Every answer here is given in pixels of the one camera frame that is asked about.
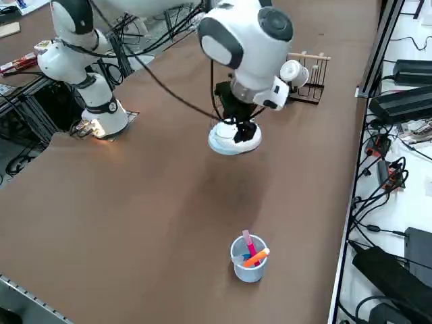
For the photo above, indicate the long black ribbed box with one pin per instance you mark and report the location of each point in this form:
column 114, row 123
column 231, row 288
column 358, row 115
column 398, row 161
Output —
column 401, row 104

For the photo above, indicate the white plate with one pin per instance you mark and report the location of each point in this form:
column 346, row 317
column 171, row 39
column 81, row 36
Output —
column 224, row 133

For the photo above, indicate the aluminium frame post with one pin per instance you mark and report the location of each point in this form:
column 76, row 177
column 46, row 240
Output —
column 384, row 40

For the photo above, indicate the long black power adapter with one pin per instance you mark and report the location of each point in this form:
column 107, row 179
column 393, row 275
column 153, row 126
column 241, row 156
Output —
column 413, row 71

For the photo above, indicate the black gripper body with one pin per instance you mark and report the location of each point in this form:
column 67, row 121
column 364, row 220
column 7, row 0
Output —
column 233, row 106

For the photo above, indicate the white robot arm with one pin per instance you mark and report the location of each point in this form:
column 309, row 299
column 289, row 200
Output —
column 260, row 50

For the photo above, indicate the blue plate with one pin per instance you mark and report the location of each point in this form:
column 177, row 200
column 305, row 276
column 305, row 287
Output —
column 222, row 151

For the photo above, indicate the orange and black device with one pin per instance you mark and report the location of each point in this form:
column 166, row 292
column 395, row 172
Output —
column 395, row 177
column 379, row 144

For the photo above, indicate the white mug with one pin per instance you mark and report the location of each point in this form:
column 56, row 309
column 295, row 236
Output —
column 297, row 74

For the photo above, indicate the pale blue plastic cup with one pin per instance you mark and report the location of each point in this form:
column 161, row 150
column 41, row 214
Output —
column 249, row 273

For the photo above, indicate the pink marker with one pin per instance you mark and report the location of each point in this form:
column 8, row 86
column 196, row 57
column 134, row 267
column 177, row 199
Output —
column 249, row 243

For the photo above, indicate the wooden board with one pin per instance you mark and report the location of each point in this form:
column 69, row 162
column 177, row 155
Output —
column 9, row 30

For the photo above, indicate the red and white packet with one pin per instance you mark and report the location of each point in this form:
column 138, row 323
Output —
column 18, row 63

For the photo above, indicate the orange marker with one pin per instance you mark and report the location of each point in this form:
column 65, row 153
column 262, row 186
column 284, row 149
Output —
column 258, row 258

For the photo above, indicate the large black power brick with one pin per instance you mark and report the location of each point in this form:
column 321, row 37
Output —
column 388, row 273

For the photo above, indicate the small printed box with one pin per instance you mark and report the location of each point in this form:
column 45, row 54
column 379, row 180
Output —
column 43, row 45

